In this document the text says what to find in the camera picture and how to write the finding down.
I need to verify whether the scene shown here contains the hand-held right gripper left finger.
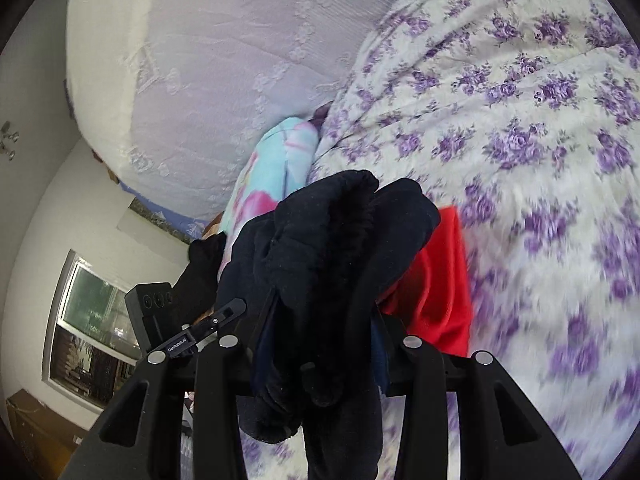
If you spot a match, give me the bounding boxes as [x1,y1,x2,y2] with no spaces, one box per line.
[67,294,280,480]

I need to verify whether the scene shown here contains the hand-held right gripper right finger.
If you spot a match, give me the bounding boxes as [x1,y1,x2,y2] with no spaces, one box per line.
[367,310,583,480]

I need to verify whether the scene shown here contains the navy blue pants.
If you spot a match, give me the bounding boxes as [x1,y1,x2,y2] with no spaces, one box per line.
[217,170,441,480]

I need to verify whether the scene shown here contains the white framed glass window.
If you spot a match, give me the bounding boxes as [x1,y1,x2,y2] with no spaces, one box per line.
[42,249,146,408]

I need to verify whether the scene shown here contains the black garment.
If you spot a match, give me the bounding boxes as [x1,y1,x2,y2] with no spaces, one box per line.
[170,232,228,331]

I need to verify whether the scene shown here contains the red garment with striped band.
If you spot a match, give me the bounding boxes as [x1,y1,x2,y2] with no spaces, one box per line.
[375,205,473,358]

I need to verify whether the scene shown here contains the blue printed cloth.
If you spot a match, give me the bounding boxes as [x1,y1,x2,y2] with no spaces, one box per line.
[111,170,213,233]

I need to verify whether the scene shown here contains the brown cardboard box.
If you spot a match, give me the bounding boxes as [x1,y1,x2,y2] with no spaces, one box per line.
[6,387,86,471]

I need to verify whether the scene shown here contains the folded floral teal blanket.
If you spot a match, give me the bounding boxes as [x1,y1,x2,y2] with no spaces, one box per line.
[220,117,321,281]

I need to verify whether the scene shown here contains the ceiling light fixture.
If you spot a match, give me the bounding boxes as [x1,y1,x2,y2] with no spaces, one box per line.
[0,120,22,161]

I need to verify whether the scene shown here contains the large lilac pillow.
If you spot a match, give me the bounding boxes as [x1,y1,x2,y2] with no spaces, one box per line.
[65,0,441,221]

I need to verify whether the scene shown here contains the purple floral bedspread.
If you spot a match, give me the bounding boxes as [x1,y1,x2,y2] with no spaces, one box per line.
[240,0,640,480]

